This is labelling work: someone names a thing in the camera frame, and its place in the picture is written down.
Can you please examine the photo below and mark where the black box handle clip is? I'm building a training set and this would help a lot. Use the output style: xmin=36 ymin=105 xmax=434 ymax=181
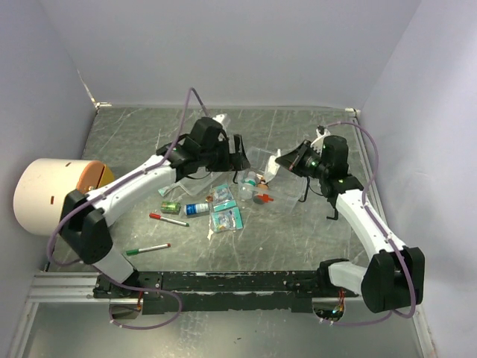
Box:
xmin=326 ymin=195 xmax=339 ymax=221

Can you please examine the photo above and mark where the green battery pack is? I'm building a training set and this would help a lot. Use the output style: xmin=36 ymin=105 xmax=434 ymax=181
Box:
xmin=160 ymin=201 xmax=181 ymax=215

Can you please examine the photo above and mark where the white green dropper bottle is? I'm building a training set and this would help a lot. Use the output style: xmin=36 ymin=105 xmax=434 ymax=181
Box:
xmin=242 ymin=171 xmax=258 ymax=186

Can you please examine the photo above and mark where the white cylinder drum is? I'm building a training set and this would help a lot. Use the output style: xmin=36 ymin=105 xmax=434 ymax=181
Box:
xmin=13 ymin=158 xmax=114 ymax=236

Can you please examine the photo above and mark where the orange cap small bottle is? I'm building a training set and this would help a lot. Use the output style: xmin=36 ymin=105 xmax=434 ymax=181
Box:
xmin=257 ymin=179 xmax=269 ymax=189

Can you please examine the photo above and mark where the teal plaster strip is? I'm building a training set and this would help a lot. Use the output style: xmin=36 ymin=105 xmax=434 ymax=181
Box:
xmin=158 ymin=183 xmax=177 ymax=197

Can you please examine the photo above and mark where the clear plastic storage box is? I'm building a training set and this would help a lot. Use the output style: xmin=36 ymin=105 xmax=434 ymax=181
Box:
xmin=236 ymin=147 xmax=306 ymax=214

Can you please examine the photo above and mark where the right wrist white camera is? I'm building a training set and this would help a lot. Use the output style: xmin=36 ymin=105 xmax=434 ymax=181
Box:
xmin=311 ymin=125 xmax=330 ymax=152

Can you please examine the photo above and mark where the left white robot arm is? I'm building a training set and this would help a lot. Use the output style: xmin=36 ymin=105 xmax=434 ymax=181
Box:
xmin=53 ymin=117 xmax=250 ymax=298

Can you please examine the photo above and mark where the red cross grey disc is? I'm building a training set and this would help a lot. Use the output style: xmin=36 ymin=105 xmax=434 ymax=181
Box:
xmin=253 ymin=193 xmax=274 ymax=204

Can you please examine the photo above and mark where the white blue gauze packet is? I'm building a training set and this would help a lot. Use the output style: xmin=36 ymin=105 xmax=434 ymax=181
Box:
xmin=262 ymin=149 xmax=281 ymax=183

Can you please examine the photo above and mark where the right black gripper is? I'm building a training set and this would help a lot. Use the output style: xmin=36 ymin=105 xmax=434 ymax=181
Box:
xmin=276 ymin=139 xmax=329 ymax=180

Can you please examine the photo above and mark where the white blue medicine bottle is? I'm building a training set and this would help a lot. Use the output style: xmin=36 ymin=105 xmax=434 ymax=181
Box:
xmin=184 ymin=202 xmax=209 ymax=216

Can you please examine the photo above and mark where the teal blister pack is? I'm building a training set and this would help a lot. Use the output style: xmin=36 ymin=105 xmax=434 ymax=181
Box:
xmin=211 ymin=183 xmax=236 ymax=212
xmin=207 ymin=207 xmax=243 ymax=240

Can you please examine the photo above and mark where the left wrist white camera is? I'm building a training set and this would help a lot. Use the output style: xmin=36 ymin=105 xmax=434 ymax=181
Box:
xmin=212 ymin=113 xmax=231 ymax=131

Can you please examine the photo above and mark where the teal blister pack lower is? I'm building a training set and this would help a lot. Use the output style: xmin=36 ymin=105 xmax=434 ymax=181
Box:
xmin=207 ymin=207 xmax=243 ymax=240

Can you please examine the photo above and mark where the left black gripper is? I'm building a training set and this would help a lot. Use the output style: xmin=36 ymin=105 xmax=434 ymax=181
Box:
xmin=200 ymin=134 xmax=252 ymax=173

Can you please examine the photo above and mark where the black mounting base rail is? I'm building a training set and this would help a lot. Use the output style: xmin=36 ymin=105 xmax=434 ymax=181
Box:
xmin=93 ymin=271 xmax=340 ymax=315

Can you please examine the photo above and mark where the teal blister pack upper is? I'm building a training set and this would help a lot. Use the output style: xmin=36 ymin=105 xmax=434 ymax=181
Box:
xmin=211 ymin=183 xmax=236 ymax=212

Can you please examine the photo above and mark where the clear divided organizer tray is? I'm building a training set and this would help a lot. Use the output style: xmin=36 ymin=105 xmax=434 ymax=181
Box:
xmin=176 ymin=178 xmax=212 ymax=196

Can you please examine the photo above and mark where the wrist white camera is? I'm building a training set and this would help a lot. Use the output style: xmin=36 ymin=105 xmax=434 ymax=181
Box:
xmin=212 ymin=113 xmax=231 ymax=131
xmin=311 ymin=125 xmax=330 ymax=152

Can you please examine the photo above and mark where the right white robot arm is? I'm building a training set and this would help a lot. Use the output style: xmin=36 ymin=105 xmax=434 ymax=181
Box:
xmin=275 ymin=135 xmax=425 ymax=316

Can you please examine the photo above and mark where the red cap marker pen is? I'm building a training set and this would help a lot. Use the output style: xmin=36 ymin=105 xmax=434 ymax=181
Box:
xmin=149 ymin=213 xmax=189 ymax=227

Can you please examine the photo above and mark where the green cap marker pen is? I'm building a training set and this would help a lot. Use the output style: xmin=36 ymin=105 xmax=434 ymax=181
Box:
xmin=125 ymin=243 xmax=171 ymax=257

